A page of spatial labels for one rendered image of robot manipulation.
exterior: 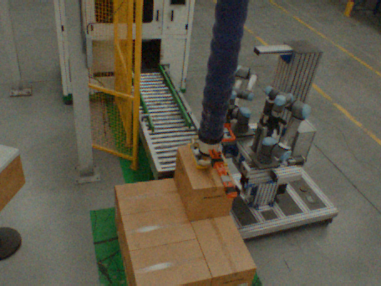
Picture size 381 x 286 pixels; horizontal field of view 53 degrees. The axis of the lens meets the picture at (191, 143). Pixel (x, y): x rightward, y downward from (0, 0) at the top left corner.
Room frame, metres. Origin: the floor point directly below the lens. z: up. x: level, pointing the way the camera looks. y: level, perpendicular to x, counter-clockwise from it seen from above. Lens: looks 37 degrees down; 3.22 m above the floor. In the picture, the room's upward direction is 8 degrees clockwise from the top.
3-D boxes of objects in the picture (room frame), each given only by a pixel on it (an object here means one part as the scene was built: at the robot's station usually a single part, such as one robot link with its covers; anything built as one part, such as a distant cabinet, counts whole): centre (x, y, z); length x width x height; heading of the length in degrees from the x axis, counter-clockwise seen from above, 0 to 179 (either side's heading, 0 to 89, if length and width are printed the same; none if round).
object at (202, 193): (2.73, -0.16, 0.74); 0.60 x 0.40 x 0.40; 20
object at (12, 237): (2.24, 1.72, 0.31); 0.40 x 0.40 x 0.62
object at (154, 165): (4.03, 0.72, 0.50); 2.31 x 0.05 x 0.19; 22
